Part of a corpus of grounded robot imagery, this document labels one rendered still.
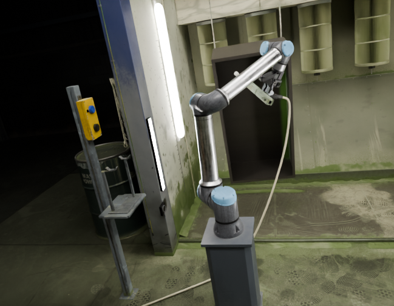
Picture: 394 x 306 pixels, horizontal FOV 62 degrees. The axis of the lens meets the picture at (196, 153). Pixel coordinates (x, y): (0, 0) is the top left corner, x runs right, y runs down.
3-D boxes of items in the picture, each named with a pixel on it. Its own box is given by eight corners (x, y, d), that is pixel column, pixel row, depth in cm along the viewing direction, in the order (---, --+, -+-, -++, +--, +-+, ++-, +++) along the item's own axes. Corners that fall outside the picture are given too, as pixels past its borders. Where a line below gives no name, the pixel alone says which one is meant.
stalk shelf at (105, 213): (118, 196, 249) (118, 194, 248) (146, 195, 243) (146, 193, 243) (98, 218, 220) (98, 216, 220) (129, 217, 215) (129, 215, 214)
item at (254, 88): (292, 102, 227) (267, 98, 216) (289, 108, 229) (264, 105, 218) (256, 73, 262) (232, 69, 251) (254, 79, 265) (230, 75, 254)
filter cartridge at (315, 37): (329, 76, 386) (327, 0, 362) (339, 79, 352) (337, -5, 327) (297, 81, 392) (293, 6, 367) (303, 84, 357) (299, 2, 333)
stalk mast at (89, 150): (127, 291, 263) (70, 85, 211) (133, 291, 262) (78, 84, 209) (124, 296, 258) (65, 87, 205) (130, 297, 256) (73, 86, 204)
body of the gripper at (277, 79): (278, 88, 227) (286, 72, 220) (269, 87, 222) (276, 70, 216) (272, 84, 232) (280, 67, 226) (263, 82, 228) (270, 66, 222)
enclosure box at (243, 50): (230, 163, 345) (212, 48, 284) (289, 157, 335) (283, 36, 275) (230, 183, 315) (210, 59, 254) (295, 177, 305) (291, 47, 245)
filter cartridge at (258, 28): (272, 89, 365) (264, 8, 337) (245, 90, 390) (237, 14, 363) (289, 82, 388) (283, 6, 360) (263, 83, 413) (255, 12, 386)
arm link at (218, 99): (203, 104, 178) (291, 34, 191) (193, 101, 189) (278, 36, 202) (213, 121, 183) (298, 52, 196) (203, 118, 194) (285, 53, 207)
